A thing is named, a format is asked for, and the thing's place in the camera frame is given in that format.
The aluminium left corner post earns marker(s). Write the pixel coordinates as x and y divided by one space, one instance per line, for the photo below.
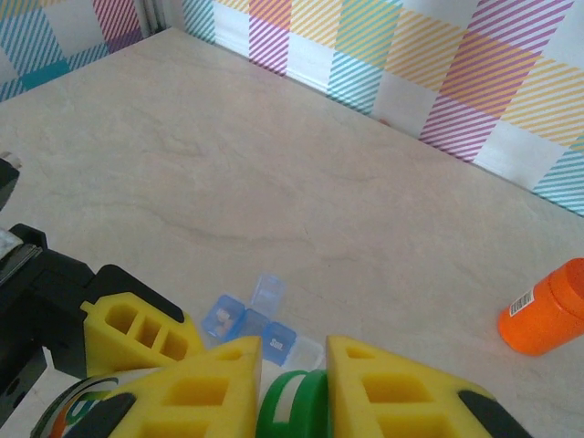
153 13

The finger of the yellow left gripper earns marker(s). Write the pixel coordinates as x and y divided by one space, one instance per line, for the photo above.
98 356

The blue clear pill organizer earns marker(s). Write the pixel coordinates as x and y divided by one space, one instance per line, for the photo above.
255 321

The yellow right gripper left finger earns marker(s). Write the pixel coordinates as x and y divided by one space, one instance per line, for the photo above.
196 392

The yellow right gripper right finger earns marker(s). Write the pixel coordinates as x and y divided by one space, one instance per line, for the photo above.
392 401

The small peach pill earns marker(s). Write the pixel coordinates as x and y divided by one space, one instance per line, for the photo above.
224 315
226 326

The white pill bottle green cap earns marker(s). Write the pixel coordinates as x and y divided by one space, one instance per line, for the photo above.
292 401

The orange cup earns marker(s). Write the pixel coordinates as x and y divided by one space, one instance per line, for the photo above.
538 315

